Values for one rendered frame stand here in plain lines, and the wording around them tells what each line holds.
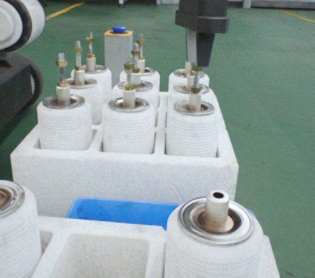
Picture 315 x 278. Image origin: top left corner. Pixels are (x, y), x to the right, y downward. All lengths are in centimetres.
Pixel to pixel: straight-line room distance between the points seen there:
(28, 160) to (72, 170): 8
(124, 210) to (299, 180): 52
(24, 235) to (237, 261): 21
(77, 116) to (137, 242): 28
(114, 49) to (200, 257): 76
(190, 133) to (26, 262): 34
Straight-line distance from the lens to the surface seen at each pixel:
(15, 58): 127
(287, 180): 100
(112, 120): 64
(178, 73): 89
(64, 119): 66
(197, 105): 66
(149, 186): 65
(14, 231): 40
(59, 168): 66
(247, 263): 37
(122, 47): 103
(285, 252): 77
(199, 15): 59
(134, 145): 65
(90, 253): 50
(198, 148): 65
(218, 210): 37
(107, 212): 65
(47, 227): 50
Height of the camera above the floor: 48
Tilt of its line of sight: 22 degrees down
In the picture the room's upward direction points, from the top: 2 degrees clockwise
